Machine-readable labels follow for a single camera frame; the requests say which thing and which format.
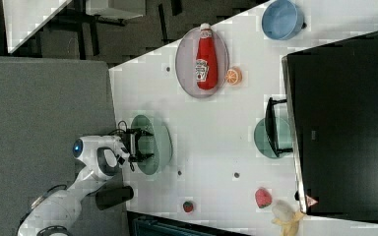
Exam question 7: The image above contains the orange slice toy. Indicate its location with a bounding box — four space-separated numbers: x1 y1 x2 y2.
225 67 242 86

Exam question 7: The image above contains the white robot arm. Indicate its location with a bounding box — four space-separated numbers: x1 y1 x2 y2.
17 128 151 236

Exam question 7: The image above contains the mint green cup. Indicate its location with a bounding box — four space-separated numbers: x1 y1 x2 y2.
254 118 292 159

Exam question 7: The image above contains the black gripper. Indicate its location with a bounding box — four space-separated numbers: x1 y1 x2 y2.
124 128 154 162

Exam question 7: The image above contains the blue cup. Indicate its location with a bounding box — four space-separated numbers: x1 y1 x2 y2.
262 0 307 40

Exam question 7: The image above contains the yellow banana toy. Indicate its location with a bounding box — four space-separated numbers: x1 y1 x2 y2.
272 201 305 236

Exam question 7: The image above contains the small red strawberry toy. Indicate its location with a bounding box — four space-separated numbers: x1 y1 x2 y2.
183 201 194 212

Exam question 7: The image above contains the red ketchup bottle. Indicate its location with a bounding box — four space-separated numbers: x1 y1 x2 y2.
195 24 218 90

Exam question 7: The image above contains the blue crate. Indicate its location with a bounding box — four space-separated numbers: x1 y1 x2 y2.
132 215 230 236

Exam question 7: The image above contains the pink strawberry toy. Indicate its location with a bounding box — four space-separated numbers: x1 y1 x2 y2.
255 188 273 208

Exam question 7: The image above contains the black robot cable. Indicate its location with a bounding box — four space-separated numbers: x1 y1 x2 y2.
107 120 136 173

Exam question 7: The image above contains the black toaster oven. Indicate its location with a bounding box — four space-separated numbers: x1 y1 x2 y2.
265 30 378 223

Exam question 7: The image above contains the grey round plate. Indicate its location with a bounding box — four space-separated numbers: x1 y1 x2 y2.
175 28 229 98

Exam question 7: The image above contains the mint green oval strainer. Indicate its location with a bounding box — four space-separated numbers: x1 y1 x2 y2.
131 114 173 175

